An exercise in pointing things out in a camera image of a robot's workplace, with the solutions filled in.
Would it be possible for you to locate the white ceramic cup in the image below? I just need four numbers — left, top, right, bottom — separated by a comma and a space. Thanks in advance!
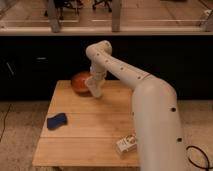
85, 78, 104, 98

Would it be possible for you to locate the orange ceramic bowl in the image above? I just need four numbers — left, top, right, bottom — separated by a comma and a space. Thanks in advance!
71, 71, 90, 94

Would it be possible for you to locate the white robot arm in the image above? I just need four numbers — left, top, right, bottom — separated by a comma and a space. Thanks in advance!
85, 40, 188, 171

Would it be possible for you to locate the wooden table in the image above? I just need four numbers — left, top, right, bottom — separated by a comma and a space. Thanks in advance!
33, 80, 138, 167

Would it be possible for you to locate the blue sponge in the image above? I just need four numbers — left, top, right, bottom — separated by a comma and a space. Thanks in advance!
47, 113, 68, 130

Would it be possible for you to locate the black office chair right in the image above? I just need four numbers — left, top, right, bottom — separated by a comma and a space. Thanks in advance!
91, 0, 113, 14

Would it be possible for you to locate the black office chair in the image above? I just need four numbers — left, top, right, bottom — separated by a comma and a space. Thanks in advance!
91, 0, 113, 14
54, 0, 83, 20

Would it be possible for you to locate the black office chair left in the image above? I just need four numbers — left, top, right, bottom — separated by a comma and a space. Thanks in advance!
54, 0, 83, 20

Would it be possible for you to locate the black cable on floor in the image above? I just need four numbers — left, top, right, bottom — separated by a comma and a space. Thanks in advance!
0, 103, 13, 142

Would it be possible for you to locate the black cable loop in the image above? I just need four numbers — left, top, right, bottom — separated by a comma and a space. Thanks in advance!
185, 145, 211, 170

